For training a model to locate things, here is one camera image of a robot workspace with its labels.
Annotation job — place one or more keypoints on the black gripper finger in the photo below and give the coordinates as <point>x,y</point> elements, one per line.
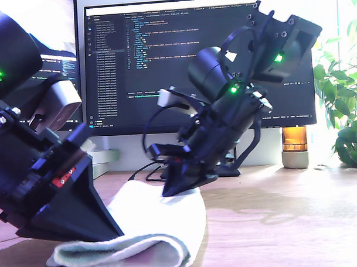
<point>75,216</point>
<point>178,177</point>
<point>202,179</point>

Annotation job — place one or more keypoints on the pastel white terry tea towel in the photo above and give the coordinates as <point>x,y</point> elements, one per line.
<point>158,216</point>

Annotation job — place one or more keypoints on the green and white box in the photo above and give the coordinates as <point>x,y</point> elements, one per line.
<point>100,170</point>

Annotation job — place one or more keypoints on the black Huawei computer monitor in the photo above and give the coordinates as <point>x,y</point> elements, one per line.
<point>165,81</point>

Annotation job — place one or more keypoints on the amber glass jar grey base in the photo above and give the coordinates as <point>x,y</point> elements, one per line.
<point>295,139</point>

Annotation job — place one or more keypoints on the black monitor with terminal window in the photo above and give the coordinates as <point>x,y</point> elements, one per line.
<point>62,70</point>

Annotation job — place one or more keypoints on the green leafy houseplant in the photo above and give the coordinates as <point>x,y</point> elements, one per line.
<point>347,143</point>

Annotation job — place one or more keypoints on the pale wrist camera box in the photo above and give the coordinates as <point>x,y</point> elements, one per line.
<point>165,97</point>
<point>60,105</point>

